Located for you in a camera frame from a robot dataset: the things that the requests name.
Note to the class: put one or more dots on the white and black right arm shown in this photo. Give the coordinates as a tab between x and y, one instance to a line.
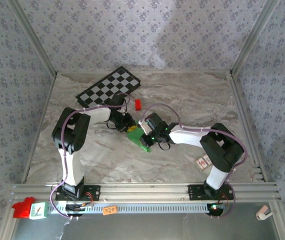
217	177

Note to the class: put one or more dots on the green cloth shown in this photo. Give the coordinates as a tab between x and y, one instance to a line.
135	136

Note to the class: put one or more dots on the white plastic hook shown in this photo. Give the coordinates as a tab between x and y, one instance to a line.
262	213

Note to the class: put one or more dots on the red object with label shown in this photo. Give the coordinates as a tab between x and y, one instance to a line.
22	208

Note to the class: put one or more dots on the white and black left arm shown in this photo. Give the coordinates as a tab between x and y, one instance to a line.
70	165

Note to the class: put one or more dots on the small red-printed card box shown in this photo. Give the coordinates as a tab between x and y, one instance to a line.
202	163

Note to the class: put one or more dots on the long aluminium mounting rail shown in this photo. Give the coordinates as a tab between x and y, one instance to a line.
145	192

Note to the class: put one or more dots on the black controller board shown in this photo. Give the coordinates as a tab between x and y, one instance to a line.
215	210
73	207

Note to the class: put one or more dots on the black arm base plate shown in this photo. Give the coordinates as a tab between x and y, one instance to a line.
195	192
92	192

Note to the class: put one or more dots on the aluminium side rail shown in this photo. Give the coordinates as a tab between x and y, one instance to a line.
247	125
46	103

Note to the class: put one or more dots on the orange tag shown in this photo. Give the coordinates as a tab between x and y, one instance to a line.
110	210

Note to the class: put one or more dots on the aluminium frame post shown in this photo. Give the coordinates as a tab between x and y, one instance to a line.
33	37
253	37

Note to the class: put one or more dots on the small red block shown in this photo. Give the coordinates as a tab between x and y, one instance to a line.
138	105

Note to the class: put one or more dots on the black and white chessboard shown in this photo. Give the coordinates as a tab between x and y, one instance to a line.
107	85

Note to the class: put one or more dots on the aluminium back rail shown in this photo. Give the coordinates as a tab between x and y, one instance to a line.
182	72

